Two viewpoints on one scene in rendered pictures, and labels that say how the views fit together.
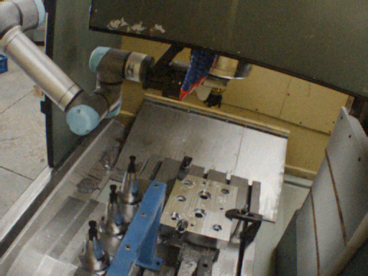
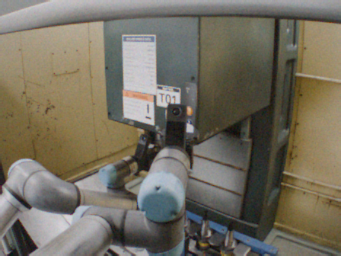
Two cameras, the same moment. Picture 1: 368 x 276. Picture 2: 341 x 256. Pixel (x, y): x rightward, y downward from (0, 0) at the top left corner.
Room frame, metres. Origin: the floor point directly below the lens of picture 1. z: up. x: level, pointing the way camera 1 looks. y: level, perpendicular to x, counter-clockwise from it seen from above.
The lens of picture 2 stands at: (0.12, 0.95, 1.98)
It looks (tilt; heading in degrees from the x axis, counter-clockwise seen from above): 19 degrees down; 302
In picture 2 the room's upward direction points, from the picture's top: straight up
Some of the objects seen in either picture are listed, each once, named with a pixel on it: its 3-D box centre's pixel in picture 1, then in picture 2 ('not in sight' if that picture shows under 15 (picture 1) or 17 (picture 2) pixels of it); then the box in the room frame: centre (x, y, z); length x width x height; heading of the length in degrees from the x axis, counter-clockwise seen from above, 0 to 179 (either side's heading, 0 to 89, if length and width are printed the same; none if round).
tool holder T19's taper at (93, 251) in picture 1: (93, 246); (229, 235); (0.38, 0.13, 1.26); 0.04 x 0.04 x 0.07
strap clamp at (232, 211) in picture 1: (242, 221); not in sight; (0.85, -0.25, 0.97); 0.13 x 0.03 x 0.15; 83
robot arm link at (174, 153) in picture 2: not in sight; (172, 168); (0.40, 0.51, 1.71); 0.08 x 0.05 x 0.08; 23
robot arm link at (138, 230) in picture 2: not in sight; (156, 231); (0.39, 0.59, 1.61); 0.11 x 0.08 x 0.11; 27
